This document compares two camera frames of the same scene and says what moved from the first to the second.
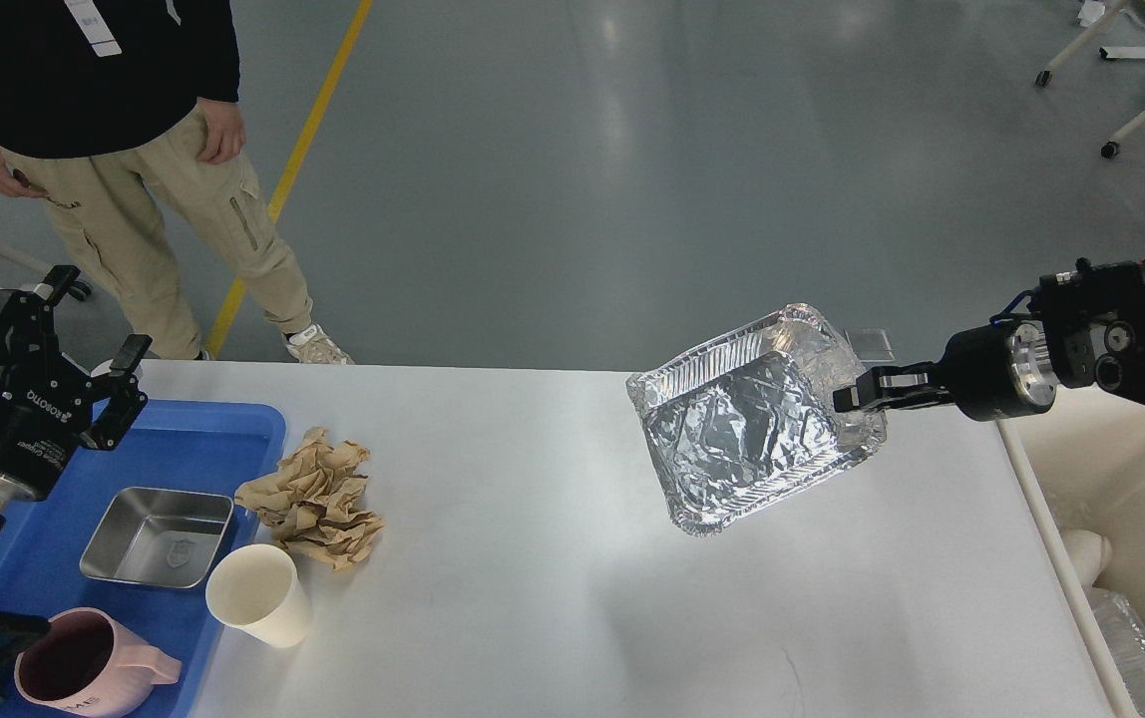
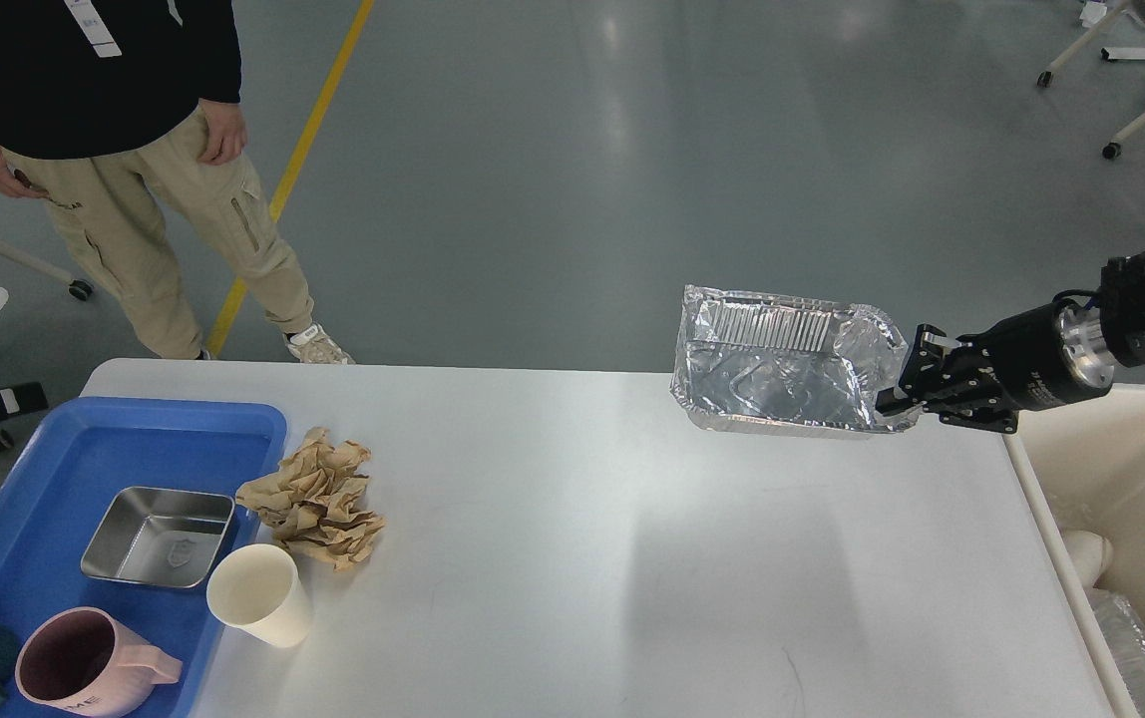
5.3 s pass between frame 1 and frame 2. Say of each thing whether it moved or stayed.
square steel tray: stayed
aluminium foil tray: moved
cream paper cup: stayed
